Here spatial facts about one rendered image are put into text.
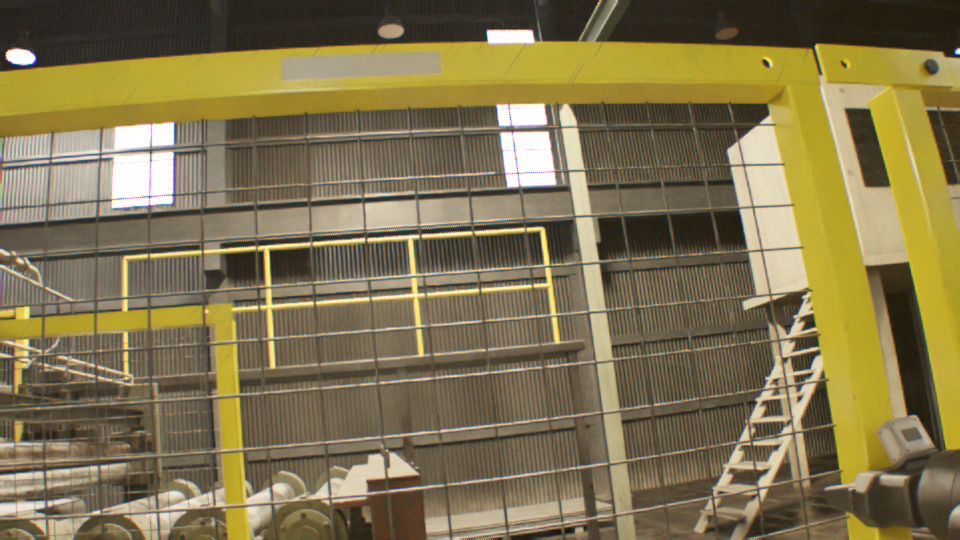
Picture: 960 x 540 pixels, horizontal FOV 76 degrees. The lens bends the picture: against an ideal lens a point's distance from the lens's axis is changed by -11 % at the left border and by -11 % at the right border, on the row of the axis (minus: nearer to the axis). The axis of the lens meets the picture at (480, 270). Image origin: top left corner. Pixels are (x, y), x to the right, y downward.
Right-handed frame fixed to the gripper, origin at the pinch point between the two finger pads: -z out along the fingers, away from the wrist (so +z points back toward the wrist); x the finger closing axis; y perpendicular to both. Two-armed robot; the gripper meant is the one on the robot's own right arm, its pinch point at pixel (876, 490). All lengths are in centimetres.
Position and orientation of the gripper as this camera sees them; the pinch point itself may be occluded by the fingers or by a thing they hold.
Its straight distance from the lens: 83.6
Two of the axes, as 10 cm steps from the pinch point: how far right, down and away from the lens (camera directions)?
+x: -9.8, 0.7, -1.7
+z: 1.5, -2.3, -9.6
